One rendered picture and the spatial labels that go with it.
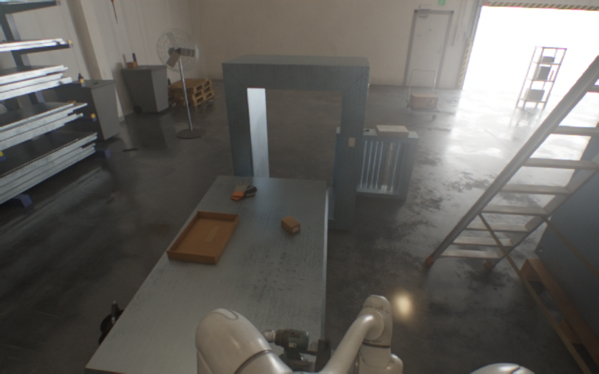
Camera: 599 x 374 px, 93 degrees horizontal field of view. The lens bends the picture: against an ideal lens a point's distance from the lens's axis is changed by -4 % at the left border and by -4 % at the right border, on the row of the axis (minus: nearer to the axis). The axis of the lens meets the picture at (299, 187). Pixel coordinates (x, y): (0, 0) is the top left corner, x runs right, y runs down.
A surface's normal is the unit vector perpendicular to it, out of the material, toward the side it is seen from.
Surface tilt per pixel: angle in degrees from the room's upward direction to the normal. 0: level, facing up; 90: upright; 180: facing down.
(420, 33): 90
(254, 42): 90
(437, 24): 90
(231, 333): 2
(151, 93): 95
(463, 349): 0
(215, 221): 0
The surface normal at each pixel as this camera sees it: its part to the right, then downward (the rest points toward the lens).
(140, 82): -0.20, 0.55
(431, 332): 0.00, -0.87
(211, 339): -0.42, -0.60
